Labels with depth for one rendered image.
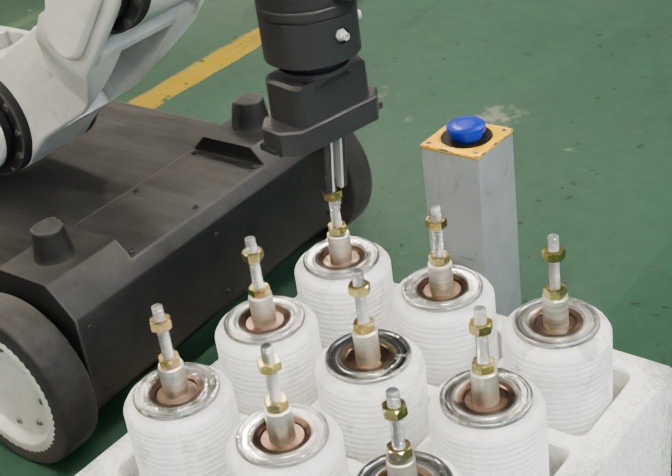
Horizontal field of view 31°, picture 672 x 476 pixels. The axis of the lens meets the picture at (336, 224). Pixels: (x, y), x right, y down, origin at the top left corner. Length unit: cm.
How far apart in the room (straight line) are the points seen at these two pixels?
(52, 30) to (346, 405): 54
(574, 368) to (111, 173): 79
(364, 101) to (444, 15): 136
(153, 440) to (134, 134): 77
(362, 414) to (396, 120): 106
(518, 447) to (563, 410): 11
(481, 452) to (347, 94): 34
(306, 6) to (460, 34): 135
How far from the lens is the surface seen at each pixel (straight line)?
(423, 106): 207
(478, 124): 124
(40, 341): 130
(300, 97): 106
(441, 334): 110
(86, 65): 133
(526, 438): 97
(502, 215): 128
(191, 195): 148
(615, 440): 106
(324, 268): 117
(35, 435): 141
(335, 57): 105
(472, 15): 245
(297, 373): 110
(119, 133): 173
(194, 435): 102
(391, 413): 86
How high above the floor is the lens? 87
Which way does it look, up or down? 30 degrees down
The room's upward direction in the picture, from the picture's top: 8 degrees counter-clockwise
